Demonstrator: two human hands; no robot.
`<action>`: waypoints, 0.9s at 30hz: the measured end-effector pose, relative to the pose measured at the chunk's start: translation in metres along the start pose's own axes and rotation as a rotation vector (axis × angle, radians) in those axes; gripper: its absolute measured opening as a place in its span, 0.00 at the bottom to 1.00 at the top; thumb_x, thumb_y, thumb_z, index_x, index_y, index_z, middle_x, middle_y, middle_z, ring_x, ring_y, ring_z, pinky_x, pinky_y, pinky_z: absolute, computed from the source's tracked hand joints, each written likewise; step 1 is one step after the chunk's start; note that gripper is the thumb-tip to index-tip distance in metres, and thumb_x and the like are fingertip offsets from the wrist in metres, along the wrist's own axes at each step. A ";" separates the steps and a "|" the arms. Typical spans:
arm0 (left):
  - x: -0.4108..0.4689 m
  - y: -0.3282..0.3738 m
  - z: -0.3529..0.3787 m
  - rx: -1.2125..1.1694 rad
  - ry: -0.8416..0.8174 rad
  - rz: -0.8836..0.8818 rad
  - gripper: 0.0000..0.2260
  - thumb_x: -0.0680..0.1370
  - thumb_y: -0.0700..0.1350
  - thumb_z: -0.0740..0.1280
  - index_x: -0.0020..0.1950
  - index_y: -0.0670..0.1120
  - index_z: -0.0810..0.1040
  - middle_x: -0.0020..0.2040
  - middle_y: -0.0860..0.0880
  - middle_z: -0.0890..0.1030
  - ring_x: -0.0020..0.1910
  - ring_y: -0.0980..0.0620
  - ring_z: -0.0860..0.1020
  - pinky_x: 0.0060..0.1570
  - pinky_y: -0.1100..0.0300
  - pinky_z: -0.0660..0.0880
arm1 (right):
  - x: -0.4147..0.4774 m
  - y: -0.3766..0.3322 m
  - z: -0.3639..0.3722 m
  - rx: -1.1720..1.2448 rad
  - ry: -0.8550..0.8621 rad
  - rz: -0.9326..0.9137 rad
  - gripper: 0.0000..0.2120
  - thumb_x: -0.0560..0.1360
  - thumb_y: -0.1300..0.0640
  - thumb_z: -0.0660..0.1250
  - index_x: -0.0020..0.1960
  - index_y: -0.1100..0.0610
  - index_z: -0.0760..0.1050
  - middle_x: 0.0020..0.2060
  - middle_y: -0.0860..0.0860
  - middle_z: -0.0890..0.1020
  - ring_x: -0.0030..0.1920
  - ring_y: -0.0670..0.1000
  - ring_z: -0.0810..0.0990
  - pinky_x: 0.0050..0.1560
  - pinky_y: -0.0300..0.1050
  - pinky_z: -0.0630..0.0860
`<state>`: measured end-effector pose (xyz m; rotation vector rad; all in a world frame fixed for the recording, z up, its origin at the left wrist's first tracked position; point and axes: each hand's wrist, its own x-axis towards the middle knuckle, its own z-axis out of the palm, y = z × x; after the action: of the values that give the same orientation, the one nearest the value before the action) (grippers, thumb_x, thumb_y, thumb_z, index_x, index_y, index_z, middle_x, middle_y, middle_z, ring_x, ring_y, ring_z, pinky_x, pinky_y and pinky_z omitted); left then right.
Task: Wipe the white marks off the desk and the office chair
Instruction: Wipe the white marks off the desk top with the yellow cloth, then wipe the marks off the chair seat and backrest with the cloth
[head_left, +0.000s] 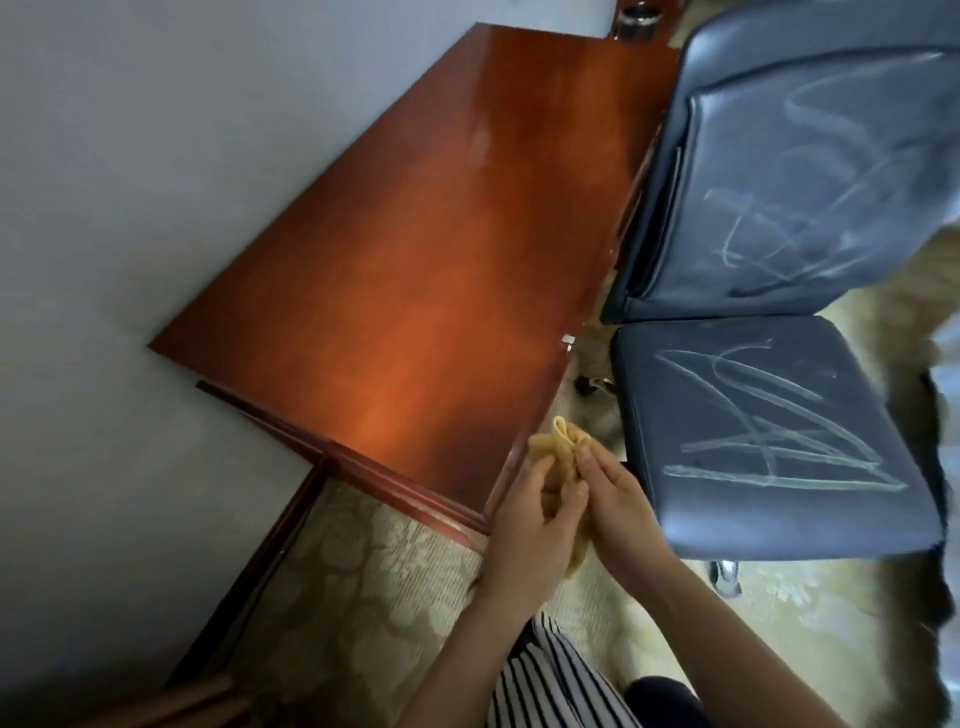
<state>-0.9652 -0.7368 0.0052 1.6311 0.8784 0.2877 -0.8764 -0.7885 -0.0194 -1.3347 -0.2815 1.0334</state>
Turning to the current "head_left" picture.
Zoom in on person's left hand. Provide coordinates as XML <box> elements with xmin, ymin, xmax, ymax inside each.
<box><xmin>479</xmin><ymin>453</ymin><xmax>590</xmax><ymax>609</ymax></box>

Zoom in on person's right hand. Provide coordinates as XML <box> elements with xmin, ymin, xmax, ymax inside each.
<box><xmin>577</xmin><ymin>446</ymin><xmax>680</xmax><ymax>594</ymax></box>

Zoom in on yellow cleaning cloth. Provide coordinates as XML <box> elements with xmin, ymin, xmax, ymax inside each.
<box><xmin>528</xmin><ymin>416</ymin><xmax>601</xmax><ymax>583</ymax></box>

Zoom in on black leather chair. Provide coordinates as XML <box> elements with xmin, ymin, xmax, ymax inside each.
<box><xmin>573</xmin><ymin>0</ymin><xmax>960</xmax><ymax>601</ymax></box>

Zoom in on person's left forearm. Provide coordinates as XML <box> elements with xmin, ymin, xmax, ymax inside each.
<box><xmin>401</xmin><ymin>577</ymin><xmax>564</xmax><ymax>728</ymax></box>

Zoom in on person's right forearm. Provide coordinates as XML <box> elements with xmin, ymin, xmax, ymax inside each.
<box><xmin>633</xmin><ymin>558</ymin><xmax>826</xmax><ymax>728</ymax></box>

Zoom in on blue striped white apron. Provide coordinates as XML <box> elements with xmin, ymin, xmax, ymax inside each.
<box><xmin>487</xmin><ymin>611</ymin><xmax>643</xmax><ymax>728</ymax></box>

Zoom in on navy dress with white trim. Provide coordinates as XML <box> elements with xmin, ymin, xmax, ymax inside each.
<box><xmin>622</xmin><ymin>674</ymin><xmax>703</xmax><ymax>728</ymax></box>

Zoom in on red-brown wooden table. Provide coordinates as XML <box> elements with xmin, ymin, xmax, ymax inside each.
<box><xmin>147</xmin><ymin>20</ymin><xmax>684</xmax><ymax>556</ymax></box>

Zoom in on white bed sheet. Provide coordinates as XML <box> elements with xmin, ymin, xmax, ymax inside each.
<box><xmin>928</xmin><ymin>308</ymin><xmax>960</xmax><ymax>376</ymax></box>

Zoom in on brown curtain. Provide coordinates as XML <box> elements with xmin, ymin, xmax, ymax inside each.
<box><xmin>67</xmin><ymin>673</ymin><xmax>256</xmax><ymax>728</ymax></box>

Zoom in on black waste bin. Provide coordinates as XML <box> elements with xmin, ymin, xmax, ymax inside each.
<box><xmin>613</xmin><ymin>0</ymin><xmax>667</xmax><ymax>44</ymax></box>

